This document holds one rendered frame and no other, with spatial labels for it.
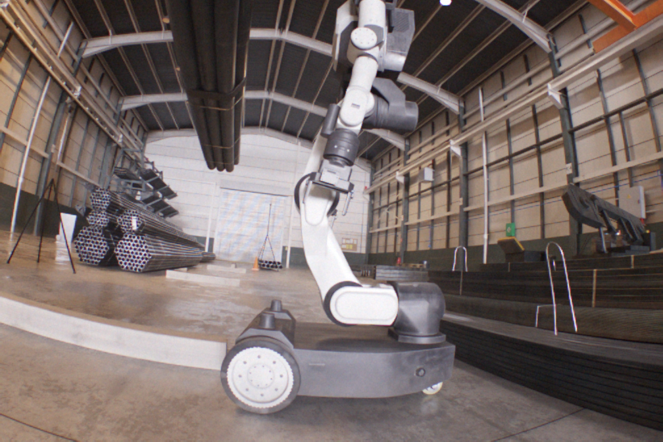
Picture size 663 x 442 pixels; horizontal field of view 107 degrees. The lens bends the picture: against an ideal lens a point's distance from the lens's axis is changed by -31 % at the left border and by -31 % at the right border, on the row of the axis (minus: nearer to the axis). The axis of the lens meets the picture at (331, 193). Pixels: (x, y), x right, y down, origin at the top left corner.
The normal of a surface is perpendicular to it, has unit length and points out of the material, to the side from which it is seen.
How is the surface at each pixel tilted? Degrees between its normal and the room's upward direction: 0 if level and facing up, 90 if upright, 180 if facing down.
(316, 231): 115
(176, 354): 90
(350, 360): 90
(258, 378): 90
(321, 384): 90
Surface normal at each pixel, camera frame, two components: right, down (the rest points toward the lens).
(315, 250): 0.04, 0.23
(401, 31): 0.08, -0.20
